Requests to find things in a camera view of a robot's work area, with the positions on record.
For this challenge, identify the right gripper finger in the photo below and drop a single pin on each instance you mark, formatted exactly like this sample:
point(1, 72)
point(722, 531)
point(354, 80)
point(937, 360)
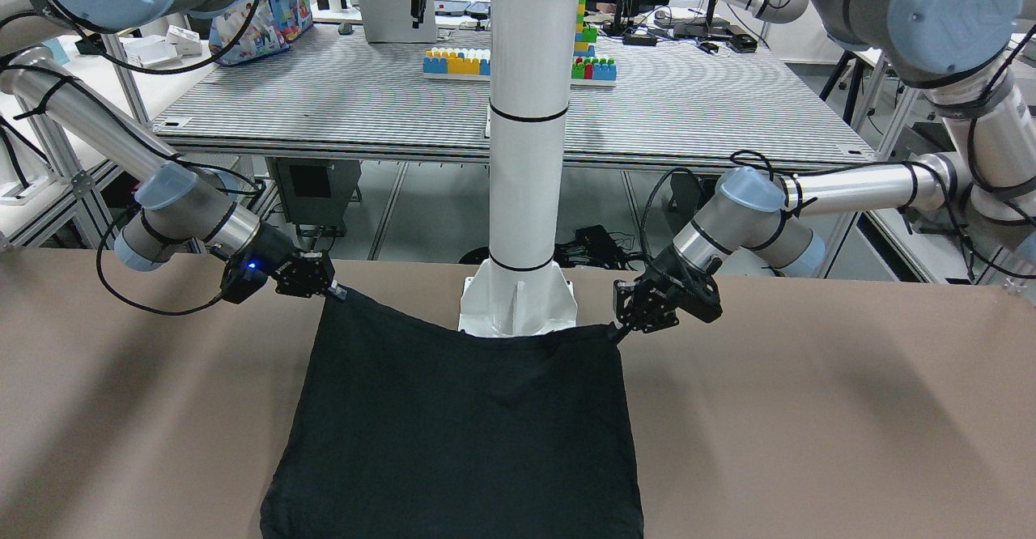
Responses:
point(337, 291)

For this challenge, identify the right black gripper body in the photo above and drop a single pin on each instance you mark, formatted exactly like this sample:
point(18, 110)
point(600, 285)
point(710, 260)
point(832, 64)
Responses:
point(278, 248)

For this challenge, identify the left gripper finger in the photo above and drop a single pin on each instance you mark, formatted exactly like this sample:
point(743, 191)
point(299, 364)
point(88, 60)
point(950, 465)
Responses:
point(617, 332)

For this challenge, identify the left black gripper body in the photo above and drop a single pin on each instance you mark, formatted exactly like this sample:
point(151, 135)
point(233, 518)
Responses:
point(665, 272)

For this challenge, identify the black printed t-shirt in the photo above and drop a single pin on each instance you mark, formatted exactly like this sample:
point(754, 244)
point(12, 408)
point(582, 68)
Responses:
point(405, 429)

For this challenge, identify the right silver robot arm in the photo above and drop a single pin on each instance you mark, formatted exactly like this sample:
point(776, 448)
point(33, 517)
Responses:
point(178, 202)

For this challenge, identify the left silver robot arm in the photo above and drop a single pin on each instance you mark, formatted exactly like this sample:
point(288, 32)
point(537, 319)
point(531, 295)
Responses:
point(960, 140)

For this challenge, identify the striped metal workbench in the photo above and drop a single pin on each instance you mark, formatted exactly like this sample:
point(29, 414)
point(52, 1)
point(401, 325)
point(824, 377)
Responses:
point(334, 96)

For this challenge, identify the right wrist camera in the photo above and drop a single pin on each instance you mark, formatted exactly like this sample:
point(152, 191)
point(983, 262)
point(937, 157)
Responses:
point(242, 278)

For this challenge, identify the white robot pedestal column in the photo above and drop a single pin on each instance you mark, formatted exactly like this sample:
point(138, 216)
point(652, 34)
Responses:
point(519, 290)

